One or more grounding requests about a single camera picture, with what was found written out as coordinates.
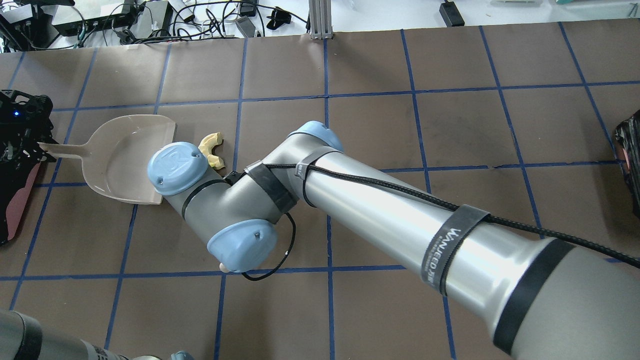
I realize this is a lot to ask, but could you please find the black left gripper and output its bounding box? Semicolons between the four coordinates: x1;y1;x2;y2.
0;89;57;164

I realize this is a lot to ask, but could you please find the beige plastic dustpan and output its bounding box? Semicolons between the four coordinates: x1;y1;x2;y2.
38;114;177;205

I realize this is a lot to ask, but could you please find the cream curved croissant piece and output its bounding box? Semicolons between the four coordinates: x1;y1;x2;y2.
198;132;226;171

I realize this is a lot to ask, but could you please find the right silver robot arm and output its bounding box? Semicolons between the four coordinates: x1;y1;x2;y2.
147;121;640;360

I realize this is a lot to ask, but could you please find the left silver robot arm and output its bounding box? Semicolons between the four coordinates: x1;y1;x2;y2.
1;89;176;360

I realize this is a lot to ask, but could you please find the left black lined trash bin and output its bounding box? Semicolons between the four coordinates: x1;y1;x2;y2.
0;162;41;246

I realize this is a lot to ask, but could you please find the black lined trash bin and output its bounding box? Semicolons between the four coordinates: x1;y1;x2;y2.
613;111;640;218
0;162;41;246

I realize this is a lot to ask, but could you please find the right black lined trash bin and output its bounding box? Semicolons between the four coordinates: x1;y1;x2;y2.
613;111;640;218

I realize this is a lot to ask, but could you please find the black power adapter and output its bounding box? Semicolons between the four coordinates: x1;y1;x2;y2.
439;0;466;28

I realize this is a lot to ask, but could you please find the aluminium frame post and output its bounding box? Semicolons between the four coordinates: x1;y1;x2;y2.
307;0;334;40

